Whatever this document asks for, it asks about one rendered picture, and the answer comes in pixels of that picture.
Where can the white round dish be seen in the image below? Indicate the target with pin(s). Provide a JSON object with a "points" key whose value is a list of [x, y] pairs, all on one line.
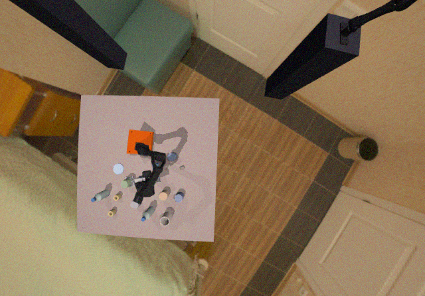
{"points": [[118, 169]]}

